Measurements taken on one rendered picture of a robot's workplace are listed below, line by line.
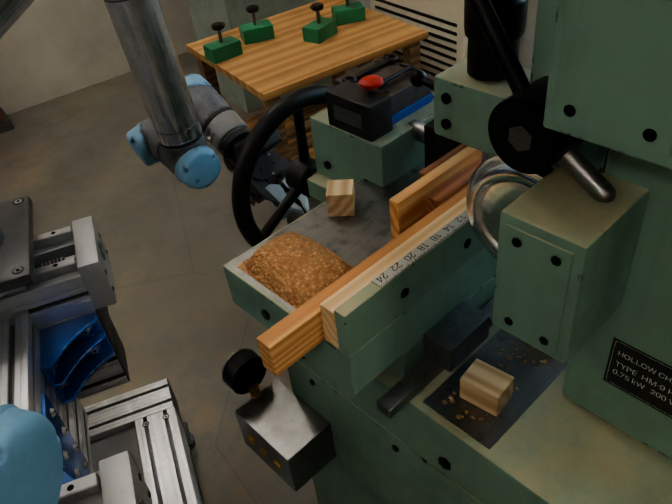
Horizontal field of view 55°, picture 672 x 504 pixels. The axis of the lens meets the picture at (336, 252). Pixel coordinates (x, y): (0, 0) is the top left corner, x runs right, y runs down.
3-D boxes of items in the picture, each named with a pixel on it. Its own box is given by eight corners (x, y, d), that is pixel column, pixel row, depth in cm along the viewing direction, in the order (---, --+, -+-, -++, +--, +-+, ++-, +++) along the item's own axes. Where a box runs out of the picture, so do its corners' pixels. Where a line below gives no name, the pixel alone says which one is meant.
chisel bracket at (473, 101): (470, 121, 77) (472, 52, 71) (578, 158, 68) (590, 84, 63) (430, 147, 73) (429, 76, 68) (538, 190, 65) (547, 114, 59)
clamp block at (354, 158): (384, 132, 100) (381, 77, 94) (453, 160, 92) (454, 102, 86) (314, 173, 92) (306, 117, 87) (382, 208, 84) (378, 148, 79)
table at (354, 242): (474, 94, 113) (475, 61, 109) (643, 148, 94) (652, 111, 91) (187, 270, 83) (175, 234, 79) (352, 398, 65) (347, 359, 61)
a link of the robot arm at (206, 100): (169, 109, 127) (204, 85, 129) (203, 147, 125) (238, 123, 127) (161, 87, 120) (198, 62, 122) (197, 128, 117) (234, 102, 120)
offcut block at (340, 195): (354, 215, 79) (352, 194, 77) (328, 217, 79) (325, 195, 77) (355, 199, 81) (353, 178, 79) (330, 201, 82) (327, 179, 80)
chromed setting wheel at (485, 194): (476, 236, 64) (481, 126, 56) (591, 291, 57) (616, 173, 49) (457, 251, 63) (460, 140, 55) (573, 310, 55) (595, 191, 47)
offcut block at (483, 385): (459, 397, 69) (459, 377, 67) (475, 376, 70) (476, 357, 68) (496, 417, 66) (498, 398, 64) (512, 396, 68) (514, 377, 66)
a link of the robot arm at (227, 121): (238, 104, 121) (203, 121, 117) (253, 121, 120) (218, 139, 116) (233, 129, 127) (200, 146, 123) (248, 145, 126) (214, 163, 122)
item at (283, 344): (599, 112, 92) (604, 86, 89) (613, 116, 91) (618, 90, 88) (263, 366, 62) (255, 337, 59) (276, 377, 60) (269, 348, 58)
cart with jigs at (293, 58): (345, 114, 289) (330, -35, 249) (429, 163, 251) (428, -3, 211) (216, 169, 264) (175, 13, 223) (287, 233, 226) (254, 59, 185)
